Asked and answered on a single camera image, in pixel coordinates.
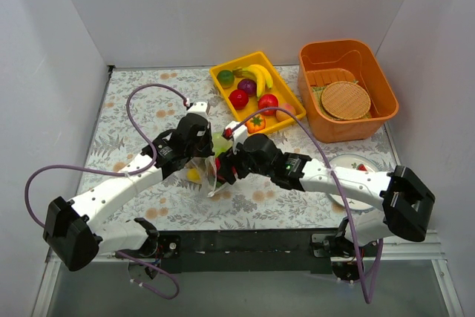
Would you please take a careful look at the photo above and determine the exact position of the yellow plastic tray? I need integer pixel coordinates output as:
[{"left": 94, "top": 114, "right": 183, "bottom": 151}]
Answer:
[{"left": 209, "top": 51, "right": 307, "bottom": 134}]

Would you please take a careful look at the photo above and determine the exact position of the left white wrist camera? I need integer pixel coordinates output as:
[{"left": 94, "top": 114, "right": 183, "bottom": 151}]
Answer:
[{"left": 187, "top": 101, "right": 210, "bottom": 119}]

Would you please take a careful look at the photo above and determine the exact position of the green fake apple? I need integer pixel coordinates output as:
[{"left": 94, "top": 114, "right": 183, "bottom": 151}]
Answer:
[{"left": 212, "top": 132, "right": 232, "bottom": 157}]

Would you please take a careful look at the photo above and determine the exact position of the fake peach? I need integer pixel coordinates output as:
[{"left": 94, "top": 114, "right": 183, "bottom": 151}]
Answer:
[{"left": 275, "top": 103, "right": 296, "bottom": 122}]

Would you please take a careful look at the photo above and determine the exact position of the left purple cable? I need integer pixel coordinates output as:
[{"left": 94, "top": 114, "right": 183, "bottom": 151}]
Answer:
[{"left": 24, "top": 83, "right": 192, "bottom": 300}]

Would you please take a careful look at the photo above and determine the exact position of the watermelon pattern plate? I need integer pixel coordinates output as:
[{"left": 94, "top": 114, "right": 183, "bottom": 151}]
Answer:
[{"left": 330, "top": 154, "right": 379, "bottom": 212}]

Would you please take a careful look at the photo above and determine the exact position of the yellow banana bunch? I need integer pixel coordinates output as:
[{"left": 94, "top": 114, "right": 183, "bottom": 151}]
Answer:
[{"left": 232, "top": 64, "right": 273, "bottom": 98}]

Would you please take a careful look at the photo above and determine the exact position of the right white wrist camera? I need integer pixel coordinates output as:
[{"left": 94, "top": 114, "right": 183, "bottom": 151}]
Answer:
[{"left": 222, "top": 121, "right": 249, "bottom": 144}]

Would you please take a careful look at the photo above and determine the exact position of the orange plastic tub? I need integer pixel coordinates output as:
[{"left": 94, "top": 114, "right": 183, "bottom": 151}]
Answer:
[{"left": 298, "top": 39, "right": 399, "bottom": 143}]

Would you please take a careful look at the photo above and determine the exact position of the red fake tomato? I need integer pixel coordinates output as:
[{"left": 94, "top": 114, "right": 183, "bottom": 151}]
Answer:
[{"left": 229, "top": 89, "right": 249, "bottom": 111}]

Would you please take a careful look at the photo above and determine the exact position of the clear zip top bag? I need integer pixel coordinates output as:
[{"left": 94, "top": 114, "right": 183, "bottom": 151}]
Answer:
[{"left": 178, "top": 155, "right": 226, "bottom": 197}]

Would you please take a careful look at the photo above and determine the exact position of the round woven bamboo tray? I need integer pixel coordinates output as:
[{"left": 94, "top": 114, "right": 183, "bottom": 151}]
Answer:
[{"left": 321, "top": 81, "right": 372, "bottom": 120}]

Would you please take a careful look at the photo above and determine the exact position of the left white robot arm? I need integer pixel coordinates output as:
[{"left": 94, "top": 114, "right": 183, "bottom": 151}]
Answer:
[{"left": 43, "top": 113, "right": 213, "bottom": 271}]

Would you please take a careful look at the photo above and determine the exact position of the purple fake onion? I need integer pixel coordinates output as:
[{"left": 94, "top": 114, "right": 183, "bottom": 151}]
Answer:
[{"left": 237, "top": 78, "right": 257, "bottom": 97}]

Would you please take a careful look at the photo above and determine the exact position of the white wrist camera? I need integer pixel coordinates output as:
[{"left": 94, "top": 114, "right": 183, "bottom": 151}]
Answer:
[
  {"left": 222, "top": 121, "right": 249, "bottom": 144},
  {"left": 187, "top": 101, "right": 210, "bottom": 119}
]

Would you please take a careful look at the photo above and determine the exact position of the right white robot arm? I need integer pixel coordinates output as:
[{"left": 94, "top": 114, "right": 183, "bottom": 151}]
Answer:
[{"left": 217, "top": 134, "right": 435, "bottom": 256}]

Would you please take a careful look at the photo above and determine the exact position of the red fake apple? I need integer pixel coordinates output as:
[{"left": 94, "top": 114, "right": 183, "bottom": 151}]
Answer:
[{"left": 258, "top": 94, "right": 279, "bottom": 117}]

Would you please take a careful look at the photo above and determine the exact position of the yellow fake lemon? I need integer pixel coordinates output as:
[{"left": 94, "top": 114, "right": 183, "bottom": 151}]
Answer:
[{"left": 186, "top": 169, "right": 201, "bottom": 184}]

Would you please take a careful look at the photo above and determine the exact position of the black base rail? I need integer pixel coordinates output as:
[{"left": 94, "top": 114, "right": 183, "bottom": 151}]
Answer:
[{"left": 128, "top": 227, "right": 379, "bottom": 283}]

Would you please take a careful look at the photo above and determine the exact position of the green orange fake fruit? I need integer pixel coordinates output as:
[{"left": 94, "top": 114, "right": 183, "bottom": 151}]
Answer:
[{"left": 217, "top": 70, "right": 235, "bottom": 88}]

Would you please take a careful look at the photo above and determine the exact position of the orange fake persimmon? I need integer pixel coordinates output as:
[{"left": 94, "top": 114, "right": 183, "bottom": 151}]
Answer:
[{"left": 245, "top": 114, "right": 266, "bottom": 134}]

